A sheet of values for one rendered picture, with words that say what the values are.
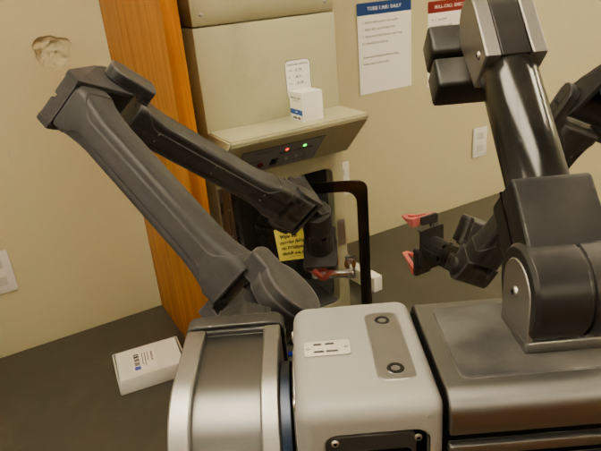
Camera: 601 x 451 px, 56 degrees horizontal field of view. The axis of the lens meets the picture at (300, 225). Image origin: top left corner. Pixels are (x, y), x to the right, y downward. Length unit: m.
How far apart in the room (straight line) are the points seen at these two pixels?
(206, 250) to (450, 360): 0.32
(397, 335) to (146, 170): 0.37
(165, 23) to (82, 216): 0.72
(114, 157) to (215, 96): 0.51
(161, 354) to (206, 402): 1.01
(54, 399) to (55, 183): 0.53
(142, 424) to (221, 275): 0.74
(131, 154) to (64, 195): 0.91
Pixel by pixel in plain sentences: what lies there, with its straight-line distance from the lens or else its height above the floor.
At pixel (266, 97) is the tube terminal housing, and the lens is 1.23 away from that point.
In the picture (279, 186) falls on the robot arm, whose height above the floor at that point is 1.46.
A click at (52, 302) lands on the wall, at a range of 1.70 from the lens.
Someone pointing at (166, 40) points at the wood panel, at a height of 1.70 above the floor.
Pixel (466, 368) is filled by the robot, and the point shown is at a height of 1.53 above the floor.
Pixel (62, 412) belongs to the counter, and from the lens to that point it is 1.44.
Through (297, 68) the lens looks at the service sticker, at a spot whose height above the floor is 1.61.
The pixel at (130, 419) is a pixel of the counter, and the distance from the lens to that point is 1.35.
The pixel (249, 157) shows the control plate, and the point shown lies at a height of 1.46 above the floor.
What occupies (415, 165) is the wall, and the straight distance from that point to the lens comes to 2.09.
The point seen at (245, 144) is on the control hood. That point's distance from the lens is 1.10.
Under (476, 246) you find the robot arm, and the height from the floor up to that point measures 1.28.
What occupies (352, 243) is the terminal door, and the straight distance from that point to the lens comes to 1.24.
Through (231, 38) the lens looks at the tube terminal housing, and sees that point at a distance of 1.19.
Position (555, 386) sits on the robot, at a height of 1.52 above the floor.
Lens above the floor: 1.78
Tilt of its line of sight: 23 degrees down
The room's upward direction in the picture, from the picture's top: 5 degrees counter-clockwise
